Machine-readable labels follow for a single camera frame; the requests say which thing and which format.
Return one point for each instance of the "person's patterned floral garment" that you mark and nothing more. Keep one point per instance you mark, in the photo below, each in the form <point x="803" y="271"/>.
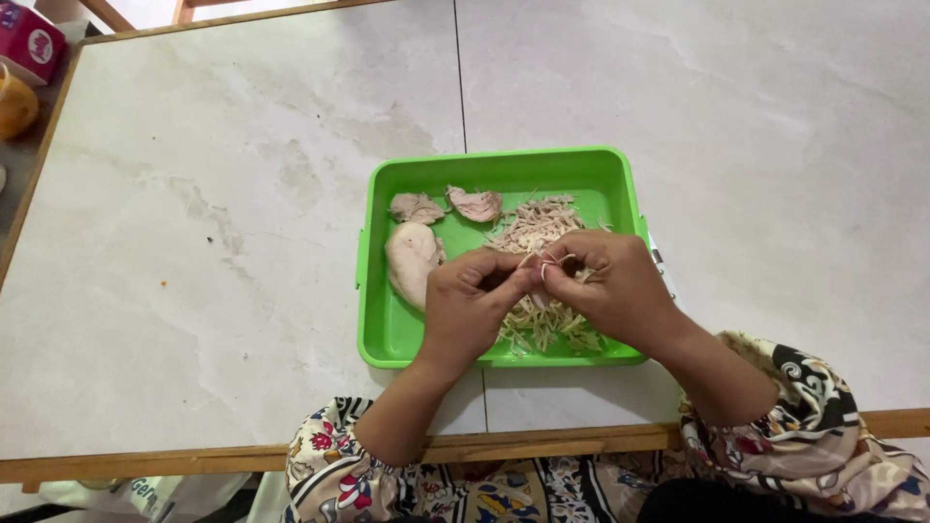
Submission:
<point x="814" y="428"/>

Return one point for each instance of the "person's black trousers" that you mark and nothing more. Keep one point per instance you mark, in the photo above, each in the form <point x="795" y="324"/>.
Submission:
<point x="741" y="505"/>

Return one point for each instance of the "thin chicken meat strip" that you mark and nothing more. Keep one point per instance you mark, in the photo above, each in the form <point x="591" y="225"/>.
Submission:
<point x="553" y="256"/>

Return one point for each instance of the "small torn cooked chicken piece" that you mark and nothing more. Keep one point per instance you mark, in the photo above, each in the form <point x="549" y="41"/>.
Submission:
<point x="476" y="205"/>
<point x="415" y="208"/>

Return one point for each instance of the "green plastic tray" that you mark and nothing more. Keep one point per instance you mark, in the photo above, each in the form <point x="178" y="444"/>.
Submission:
<point x="407" y="334"/>

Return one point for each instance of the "wooden chair frame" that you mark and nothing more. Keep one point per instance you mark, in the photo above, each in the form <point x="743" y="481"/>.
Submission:
<point x="181" y="9"/>

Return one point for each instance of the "large whole cooked chicken piece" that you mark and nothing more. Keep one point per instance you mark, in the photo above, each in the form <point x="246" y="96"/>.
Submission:
<point x="410" y="258"/>

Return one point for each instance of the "person's left hand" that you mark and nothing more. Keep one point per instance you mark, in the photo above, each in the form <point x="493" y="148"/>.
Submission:
<point x="461" y="312"/>

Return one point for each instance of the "orange plastic cup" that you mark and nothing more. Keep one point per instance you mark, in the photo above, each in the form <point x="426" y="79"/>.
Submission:
<point x="14" y="105"/>

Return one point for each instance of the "pink tissue box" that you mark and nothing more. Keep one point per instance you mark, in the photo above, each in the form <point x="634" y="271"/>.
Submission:
<point x="27" y="40"/>

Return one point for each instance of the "white plastic bag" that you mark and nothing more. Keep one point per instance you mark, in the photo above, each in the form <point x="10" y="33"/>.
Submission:
<point x="145" y="495"/>

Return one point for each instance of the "person's right hand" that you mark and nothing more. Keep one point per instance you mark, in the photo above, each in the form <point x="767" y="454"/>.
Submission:
<point x="625" y="290"/>

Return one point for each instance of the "pile of shredded chicken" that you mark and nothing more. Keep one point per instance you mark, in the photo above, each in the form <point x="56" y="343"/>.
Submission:
<point x="534" y="221"/>

